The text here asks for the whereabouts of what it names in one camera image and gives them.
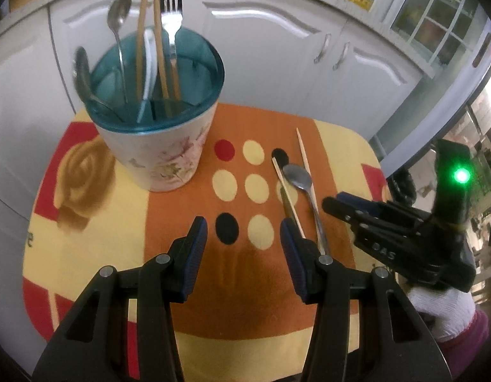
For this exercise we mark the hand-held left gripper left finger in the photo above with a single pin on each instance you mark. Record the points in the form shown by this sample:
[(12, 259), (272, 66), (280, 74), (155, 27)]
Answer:
[(195, 254)]

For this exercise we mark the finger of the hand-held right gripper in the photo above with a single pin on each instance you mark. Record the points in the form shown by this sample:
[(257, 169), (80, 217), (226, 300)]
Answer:
[(345, 209), (361, 200)]

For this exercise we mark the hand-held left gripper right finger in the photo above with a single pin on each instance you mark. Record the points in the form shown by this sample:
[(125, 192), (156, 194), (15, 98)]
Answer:
[(291, 254)]

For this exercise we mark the steel spoon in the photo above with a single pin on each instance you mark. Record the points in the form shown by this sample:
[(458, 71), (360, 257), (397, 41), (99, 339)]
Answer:
[(119, 8), (297, 177), (81, 71)]

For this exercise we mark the wooden chopstick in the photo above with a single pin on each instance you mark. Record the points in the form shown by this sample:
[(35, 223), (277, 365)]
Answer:
[(304, 153), (142, 28), (160, 47), (287, 197)]

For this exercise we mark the teal rimmed floral utensil holder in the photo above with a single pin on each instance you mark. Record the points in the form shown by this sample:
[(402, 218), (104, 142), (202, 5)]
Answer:
[(162, 155)]

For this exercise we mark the white plastic rice spoon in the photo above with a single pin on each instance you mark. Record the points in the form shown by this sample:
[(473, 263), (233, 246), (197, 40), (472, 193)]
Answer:
[(152, 63)]

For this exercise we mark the person's right forearm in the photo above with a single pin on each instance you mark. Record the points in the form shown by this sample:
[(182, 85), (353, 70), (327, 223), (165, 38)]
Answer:
[(468, 350)]

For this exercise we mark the person's right hand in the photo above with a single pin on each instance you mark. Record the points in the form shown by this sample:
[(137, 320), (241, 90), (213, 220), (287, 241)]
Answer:
[(440, 310)]

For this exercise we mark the orange dotted printed cloth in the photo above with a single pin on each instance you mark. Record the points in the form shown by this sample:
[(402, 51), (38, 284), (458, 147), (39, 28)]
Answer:
[(245, 286)]

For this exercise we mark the white paned glass door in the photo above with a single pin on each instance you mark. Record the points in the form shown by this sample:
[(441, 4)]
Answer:
[(432, 12)]

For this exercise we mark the steel fork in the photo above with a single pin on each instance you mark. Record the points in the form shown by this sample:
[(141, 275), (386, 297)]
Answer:
[(172, 20)]

